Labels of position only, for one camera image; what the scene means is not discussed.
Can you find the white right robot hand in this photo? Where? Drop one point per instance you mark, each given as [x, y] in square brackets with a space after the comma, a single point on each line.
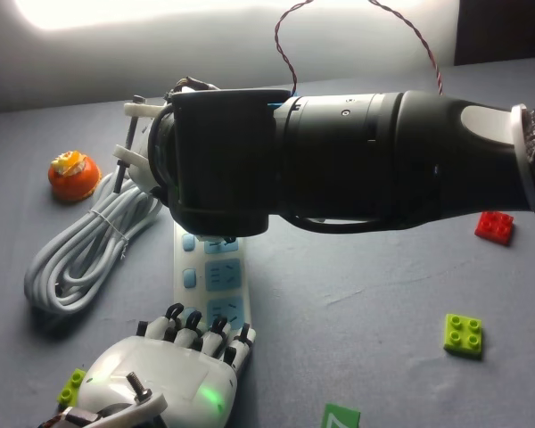
[146, 178]

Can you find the white power strip blue sockets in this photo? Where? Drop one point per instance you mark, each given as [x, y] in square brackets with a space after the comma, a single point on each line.
[223, 272]

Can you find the orange toy cake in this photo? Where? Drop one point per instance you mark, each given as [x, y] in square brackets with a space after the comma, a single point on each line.
[73, 183]

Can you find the small lime green brick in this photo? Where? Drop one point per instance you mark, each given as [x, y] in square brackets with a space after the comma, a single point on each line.
[71, 388]

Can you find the grey table cloth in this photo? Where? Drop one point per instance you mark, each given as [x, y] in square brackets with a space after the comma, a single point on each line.
[339, 290]

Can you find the green number cube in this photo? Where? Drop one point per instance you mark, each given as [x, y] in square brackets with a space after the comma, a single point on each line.
[339, 419]

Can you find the red flat toy brick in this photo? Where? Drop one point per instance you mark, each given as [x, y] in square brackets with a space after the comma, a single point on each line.
[495, 229]

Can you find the lime green flat brick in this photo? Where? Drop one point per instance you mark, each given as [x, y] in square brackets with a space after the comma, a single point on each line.
[463, 336]

